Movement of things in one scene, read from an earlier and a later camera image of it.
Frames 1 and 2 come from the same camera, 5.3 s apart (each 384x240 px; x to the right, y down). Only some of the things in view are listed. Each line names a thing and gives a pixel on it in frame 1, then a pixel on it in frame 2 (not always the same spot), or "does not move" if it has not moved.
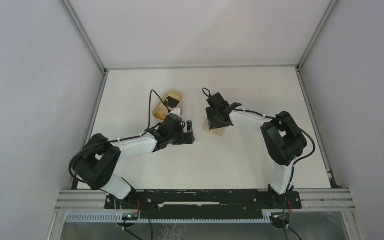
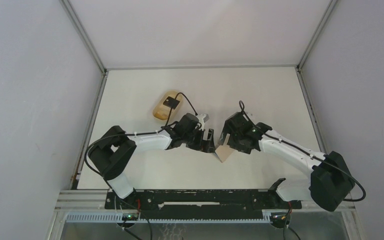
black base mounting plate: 204,199 does not move
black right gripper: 212,124 -> 239,147
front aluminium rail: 320,200 does not move
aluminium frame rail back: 152,68 does not move
